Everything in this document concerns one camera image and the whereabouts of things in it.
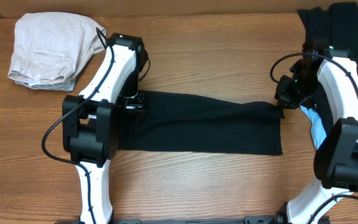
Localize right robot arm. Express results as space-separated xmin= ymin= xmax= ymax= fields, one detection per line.
xmin=270 ymin=42 xmax=358 ymax=223

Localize beige folded trousers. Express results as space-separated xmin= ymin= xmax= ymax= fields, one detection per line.
xmin=7 ymin=12 xmax=107 ymax=86

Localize grey folded garment under trousers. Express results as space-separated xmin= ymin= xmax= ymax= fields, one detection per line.
xmin=15 ymin=79 xmax=76 ymax=91

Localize black knit garment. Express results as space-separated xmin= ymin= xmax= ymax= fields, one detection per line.
xmin=298 ymin=2 xmax=358 ymax=141

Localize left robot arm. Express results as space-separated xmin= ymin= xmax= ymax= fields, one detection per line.
xmin=62 ymin=33 xmax=148 ymax=223

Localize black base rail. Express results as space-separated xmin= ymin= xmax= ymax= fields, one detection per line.
xmin=54 ymin=215 xmax=331 ymax=224

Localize black t-shirt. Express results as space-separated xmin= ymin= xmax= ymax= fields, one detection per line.
xmin=118 ymin=91 xmax=284 ymax=156

